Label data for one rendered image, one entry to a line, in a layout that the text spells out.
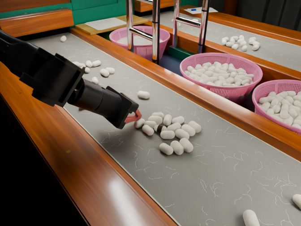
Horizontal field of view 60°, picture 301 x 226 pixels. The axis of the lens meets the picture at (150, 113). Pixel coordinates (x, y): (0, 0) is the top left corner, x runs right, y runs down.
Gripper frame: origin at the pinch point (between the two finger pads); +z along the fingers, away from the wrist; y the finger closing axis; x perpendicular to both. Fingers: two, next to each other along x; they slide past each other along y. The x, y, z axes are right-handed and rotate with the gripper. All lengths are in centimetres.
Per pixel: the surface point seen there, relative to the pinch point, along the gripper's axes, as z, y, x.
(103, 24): 21, 68, -22
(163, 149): -1.6, -12.6, 2.1
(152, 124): 1.1, -4.4, -0.3
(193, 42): 38, 29, -33
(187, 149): 1.4, -15.8, -0.4
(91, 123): -5.9, 7.1, 7.6
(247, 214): -1.8, -33.5, 1.8
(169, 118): 4.3, -5.5, -3.6
